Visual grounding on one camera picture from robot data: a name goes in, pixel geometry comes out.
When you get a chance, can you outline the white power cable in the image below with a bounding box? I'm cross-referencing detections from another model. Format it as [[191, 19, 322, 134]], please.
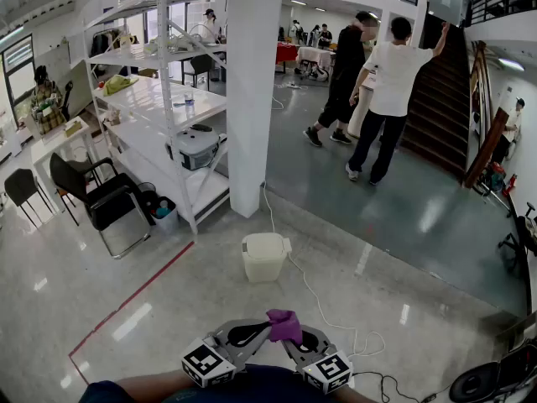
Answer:
[[262, 179, 386, 359]]

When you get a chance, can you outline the white metal shelving rack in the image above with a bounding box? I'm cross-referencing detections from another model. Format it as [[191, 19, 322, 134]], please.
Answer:
[[81, 0, 231, 235]]

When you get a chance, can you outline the yellow-green cloth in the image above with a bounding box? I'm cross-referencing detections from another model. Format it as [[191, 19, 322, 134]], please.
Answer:
[[102, 75, 139, 97]]

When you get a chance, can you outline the ceiling strip light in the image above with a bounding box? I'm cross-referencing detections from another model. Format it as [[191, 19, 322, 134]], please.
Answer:
[[498, 57, 526, 73]]

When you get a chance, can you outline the black chair with chrome legs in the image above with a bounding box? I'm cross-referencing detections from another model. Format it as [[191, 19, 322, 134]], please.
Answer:
[[49, 152, 152, 259]]

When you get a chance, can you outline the wooden stair banister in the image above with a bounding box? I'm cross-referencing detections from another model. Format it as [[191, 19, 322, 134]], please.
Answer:
[[463, 106, 510, 189]]

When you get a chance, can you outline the black office chair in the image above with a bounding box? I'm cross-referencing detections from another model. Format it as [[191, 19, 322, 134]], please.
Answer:
[[498, 206, 537, 275]]

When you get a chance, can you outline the black chair with thin legs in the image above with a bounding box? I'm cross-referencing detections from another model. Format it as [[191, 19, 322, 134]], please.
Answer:
[[182, 53, 216, 92], [3, 168, 56, 229]]

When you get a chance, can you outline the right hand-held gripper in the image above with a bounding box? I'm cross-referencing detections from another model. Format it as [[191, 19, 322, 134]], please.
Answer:
[[279, 327, 353, 394]]

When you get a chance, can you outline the white and grey appliance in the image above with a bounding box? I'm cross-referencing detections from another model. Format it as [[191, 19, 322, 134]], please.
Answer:
[[166, 124, 227, 171]]

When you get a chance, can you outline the purple cloth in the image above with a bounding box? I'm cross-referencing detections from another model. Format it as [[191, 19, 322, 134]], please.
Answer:
[[266, 308, 304, 346]]

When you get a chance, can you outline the white square pillar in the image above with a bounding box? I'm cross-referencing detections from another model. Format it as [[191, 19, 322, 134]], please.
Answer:
[[226, 0, 285, 220]]

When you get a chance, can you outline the table with red tablecloth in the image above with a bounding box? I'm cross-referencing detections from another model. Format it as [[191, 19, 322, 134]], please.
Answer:
[[275, 42, 300, 74]]

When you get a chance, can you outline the person's navy shirt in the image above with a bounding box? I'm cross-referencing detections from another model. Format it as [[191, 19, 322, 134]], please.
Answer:
[[78, 364, 381, 403]]

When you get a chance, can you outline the cream lidded trash bin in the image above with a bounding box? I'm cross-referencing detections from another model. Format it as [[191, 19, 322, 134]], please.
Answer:
[[241, 232, 293, 284]]

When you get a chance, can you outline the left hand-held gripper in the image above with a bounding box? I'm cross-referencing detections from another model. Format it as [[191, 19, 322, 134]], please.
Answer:
[[181, 318, 274, 389]]

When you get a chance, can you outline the black scooter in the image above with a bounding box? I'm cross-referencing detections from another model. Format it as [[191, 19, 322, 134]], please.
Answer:
[[447, 342, 537, 403]]

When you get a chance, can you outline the red floor tape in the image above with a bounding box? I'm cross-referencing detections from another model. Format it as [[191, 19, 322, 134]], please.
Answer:
[[68, 240, 196, 388]]

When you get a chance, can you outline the table with white tablecloth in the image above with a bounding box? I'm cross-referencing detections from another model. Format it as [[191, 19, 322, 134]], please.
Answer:
[[295, 44, 336, 70]]

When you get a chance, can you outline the black cable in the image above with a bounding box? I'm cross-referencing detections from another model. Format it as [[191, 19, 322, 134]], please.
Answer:
[[351, 370, 452, 403]]

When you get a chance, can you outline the red and green bag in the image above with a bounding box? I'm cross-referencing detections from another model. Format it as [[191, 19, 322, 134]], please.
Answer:
[[480, 161, 507, 193]]

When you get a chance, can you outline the white jug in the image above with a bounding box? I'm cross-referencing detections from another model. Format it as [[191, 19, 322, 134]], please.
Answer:
[[119, 31, 138, 55]]

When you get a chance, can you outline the cream cylindrical bin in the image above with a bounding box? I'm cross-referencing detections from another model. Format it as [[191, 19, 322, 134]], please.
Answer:
[[347, 85, 374, 140]]

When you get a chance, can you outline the black mesh waste bin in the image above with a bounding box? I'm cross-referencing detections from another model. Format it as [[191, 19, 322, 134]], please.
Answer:
[[136, 181, 159, 222]]

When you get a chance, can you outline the person's left forearm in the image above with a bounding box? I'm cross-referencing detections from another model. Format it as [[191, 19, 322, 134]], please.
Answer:
[[115, 369, 198, 400]]

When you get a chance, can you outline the grey waste bin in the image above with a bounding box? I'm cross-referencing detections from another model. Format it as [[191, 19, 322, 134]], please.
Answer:
[[149, 197, 180, 237]]

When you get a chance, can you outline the dark wooden staircase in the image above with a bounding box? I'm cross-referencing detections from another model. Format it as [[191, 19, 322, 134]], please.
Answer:
[[400, 13, 473, 180]]

